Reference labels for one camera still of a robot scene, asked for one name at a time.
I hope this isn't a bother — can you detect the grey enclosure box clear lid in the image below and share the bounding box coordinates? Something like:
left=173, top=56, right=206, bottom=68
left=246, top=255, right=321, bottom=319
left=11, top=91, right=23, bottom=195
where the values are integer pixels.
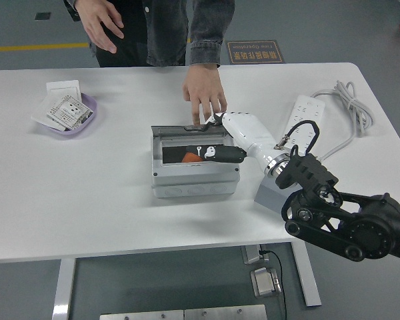
left=150, top=124, right=241, bottom=199

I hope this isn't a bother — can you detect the black cable under table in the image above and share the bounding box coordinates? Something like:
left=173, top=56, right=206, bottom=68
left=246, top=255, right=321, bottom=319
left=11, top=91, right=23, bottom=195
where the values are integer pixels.
left=259, top=249, right=287, bottom=320

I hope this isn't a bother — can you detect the white power strip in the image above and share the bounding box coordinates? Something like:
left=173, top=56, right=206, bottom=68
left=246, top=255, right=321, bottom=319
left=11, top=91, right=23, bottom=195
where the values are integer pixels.
left=284, top=94, right=326, bottom=156

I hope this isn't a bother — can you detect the printed socket module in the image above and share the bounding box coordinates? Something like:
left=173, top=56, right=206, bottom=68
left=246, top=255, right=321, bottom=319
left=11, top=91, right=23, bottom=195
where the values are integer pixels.
left=46, top=95, right=94, bottom=131

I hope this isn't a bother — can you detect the silver metal floor unit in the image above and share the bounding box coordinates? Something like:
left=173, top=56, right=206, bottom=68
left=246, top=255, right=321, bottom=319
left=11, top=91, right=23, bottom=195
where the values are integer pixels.
left=249, top=266, right=283, bottom=298

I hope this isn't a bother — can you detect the person's right hand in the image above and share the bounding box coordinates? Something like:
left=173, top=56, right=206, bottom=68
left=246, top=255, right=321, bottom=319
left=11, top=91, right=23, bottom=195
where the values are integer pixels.
left=73, top=0, right=125, bottom=54

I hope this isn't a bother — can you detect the person's left hand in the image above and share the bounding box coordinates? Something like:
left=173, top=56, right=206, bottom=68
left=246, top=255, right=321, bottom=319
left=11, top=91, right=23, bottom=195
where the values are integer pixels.
left=182, top=63, right=228, bottom=127

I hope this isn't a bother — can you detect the purple plastic tray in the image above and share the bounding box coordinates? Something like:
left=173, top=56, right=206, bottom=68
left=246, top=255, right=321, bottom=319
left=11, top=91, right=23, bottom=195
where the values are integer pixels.
left=36, top=92, right=98, bottom=137

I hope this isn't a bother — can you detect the silver box under table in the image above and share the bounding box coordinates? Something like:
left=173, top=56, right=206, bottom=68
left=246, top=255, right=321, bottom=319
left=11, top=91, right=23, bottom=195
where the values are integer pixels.
left=241, top=245, right=270, bottom=265

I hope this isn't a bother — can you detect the person's torso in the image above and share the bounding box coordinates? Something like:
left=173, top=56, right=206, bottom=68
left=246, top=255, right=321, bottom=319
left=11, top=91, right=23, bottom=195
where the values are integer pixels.
left=63, top=0, right=236, bottom=67

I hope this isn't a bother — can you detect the brown floor sign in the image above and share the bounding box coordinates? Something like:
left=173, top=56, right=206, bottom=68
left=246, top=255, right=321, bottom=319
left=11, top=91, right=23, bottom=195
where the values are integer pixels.
left=226, top=40, right=285, bottom=65

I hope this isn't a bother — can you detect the yellow floor tape line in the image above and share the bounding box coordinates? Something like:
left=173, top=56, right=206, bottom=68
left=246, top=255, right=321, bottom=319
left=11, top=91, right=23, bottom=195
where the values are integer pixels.
left=0, top=42, right=89, bottom=53

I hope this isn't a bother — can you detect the grey cube with round hole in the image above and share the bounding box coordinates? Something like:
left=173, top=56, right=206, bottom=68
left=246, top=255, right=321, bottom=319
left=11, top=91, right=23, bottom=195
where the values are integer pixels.
left=254, top=173, right=304, bottom=217

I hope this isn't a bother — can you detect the white table leg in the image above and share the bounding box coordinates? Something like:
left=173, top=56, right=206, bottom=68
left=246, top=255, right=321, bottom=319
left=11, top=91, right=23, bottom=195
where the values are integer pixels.
left=51, top=258, right=77, bottom=320
left=291, top=240, right=322, bottom=307

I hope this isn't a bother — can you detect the flat white cover plate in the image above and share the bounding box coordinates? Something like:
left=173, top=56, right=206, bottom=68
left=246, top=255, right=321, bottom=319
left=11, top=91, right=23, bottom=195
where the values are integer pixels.
left=31, top=95, right=66, bottom=131

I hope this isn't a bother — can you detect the white wall switch plate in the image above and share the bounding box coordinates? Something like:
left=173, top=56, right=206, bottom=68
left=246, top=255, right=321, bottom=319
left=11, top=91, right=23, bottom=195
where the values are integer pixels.
left=46, top=79, right=83, bottom=101

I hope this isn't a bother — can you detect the white power cord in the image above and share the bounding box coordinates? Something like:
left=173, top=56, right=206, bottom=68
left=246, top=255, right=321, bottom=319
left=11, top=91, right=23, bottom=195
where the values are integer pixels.
left=311, top=79, right=376, bottom=164

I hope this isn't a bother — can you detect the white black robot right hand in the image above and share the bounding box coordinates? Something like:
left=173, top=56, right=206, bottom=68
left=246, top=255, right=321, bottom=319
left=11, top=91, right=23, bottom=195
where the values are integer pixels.
left=185, top=111, right=281, bottom=171

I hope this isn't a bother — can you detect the grey metal plate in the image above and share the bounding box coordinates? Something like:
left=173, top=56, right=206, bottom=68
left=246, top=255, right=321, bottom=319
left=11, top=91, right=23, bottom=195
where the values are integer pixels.
left=183, top=304, right=267, bottom=320
left=99, top=309, right=185, bottom=320

